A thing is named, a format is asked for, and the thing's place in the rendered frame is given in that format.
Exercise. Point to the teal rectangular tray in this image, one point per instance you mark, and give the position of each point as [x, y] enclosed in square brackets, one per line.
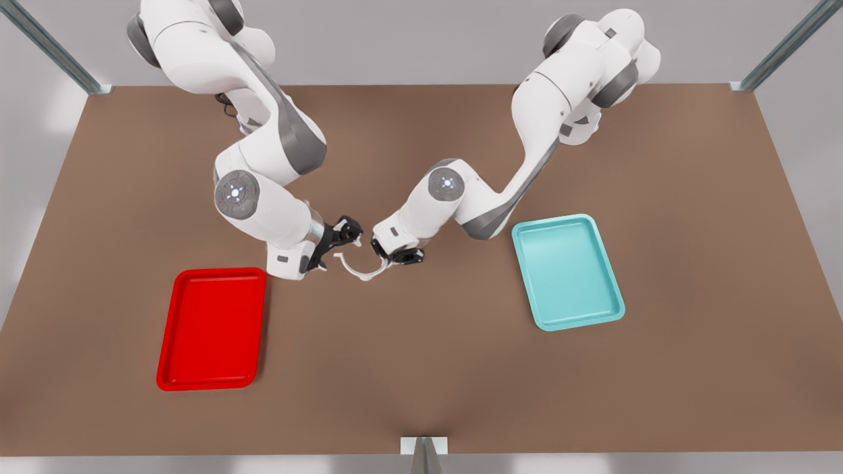
[568, 271]

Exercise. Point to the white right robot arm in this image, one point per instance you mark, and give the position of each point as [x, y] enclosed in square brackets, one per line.
[263, 138]

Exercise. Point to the white drainage pipe clamp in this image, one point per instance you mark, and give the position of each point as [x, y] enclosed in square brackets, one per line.
[361, 270]

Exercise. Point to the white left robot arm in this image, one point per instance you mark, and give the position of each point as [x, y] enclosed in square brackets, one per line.
[546, 105]

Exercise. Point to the silver frame post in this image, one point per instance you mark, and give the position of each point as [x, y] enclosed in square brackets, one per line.
[425, 455]
[787, 45]
[49, 45]

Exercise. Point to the red rectangular tray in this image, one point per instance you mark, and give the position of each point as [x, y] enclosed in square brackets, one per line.
[211, 329]

